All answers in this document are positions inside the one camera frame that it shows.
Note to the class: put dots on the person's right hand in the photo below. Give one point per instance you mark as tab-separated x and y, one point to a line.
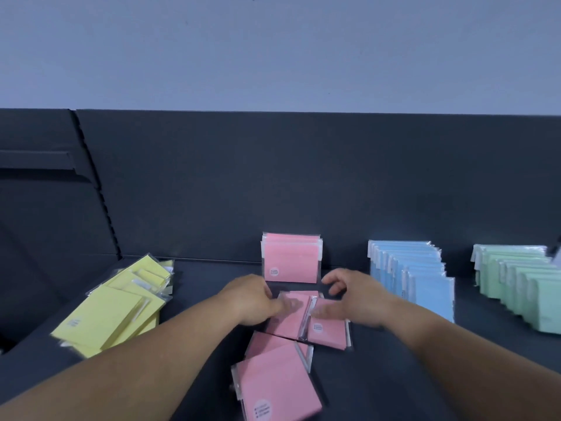
366	298

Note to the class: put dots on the person's left hand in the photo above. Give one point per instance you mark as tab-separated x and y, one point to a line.
247	300

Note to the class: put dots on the person's left fingers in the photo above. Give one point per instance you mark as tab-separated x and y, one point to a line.
282	307

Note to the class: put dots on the person's right thumb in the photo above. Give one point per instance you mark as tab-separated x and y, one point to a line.
328	314

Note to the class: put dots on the pink paper packet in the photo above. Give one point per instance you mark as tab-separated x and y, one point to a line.
278	388
293	237
291	260
289	326
267	344
328	333

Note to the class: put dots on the person's right forearm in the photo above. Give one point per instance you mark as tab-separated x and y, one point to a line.
473	363

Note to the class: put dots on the person's left forearm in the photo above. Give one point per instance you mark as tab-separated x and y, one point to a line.
131	368

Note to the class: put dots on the row of blue paper packets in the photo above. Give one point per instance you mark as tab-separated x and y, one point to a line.
414	276

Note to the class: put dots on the pile of yellow paper packets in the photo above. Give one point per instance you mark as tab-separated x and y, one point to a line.
116	309

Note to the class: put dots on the row of green paper packets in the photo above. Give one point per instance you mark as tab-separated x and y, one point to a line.
521	284

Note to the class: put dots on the perforated black shelf upright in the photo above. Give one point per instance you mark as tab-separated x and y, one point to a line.
98	188

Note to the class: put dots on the black shelf bracket rail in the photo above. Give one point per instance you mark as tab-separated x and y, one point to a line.
35	158

